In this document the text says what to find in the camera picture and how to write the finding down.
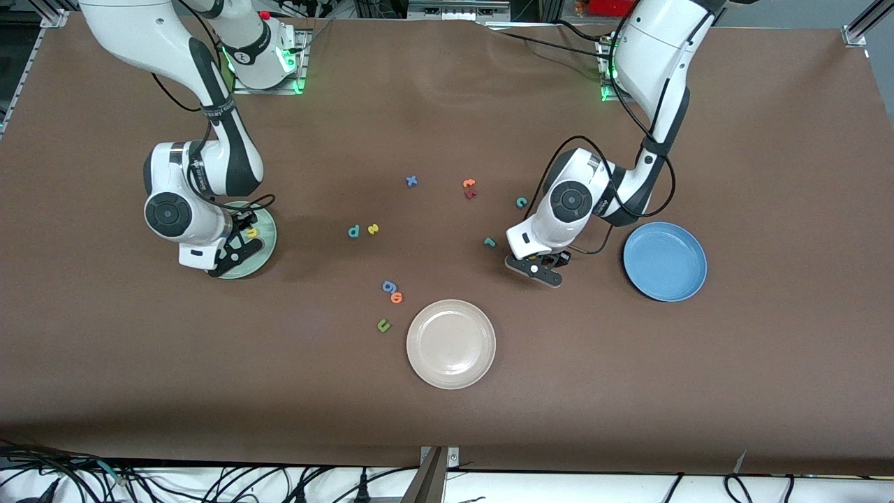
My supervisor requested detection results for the grey equipment box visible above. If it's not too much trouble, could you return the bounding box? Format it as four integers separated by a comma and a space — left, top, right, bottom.
407, 0, 512, 23

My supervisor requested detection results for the grey metal beam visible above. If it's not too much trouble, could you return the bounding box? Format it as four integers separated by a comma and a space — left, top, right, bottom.
400, 447, 448, 503

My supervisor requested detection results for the aluminium profile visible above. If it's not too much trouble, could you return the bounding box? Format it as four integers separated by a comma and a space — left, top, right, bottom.
842, 0, 894, 48
0, 0, 71, 140

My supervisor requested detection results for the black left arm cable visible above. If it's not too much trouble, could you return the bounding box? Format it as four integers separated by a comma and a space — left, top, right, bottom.
524, 136, 677, 256

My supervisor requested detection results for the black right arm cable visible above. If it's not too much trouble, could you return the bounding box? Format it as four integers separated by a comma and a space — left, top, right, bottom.
207, 194, 277, 212

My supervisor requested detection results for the beige plate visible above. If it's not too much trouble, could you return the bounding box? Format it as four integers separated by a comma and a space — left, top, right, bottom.
406, 299, 497, 390

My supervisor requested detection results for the blue plate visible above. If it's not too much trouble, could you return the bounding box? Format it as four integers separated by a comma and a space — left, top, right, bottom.
622, 221, 708, 302

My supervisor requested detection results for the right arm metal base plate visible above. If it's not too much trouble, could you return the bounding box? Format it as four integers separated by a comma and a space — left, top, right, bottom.
232, 28, 309, 96

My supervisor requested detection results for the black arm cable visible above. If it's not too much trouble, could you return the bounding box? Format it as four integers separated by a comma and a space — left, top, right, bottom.
207, 194, 277, 212
524, 136, 677, 256

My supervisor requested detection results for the metal table bracket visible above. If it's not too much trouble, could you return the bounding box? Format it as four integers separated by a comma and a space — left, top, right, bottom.
419, 446, 462, 470

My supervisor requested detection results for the green plate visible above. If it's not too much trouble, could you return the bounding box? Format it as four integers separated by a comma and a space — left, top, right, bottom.
210, 201, 278, 281

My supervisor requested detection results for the black cable on table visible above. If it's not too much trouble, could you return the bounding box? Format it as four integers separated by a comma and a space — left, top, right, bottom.
497, 20, 615, 62

